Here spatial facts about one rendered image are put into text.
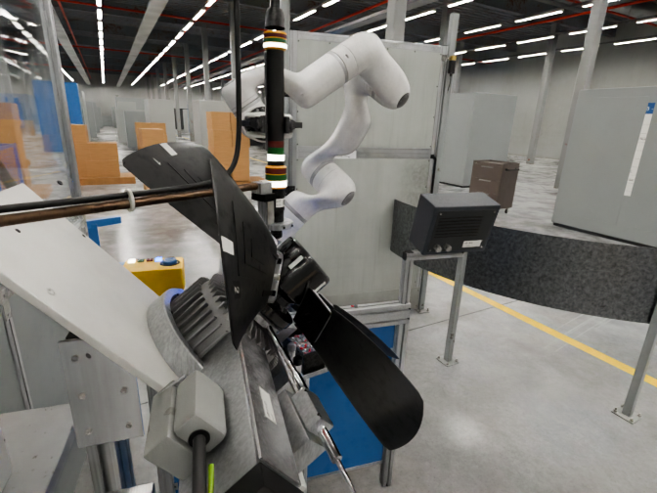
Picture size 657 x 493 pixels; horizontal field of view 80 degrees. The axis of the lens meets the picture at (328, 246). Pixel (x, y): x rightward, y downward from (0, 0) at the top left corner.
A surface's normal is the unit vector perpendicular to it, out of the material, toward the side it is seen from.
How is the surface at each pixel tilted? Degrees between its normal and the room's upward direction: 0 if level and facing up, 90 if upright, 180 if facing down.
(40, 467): 0
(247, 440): 40
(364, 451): 90
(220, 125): 90
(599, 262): 90
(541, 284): 90
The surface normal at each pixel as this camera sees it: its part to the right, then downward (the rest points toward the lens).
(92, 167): 0.50, 0.28
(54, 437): 0.04, -0.95
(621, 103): -0.88, 0.11
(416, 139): 0.29, 0.29
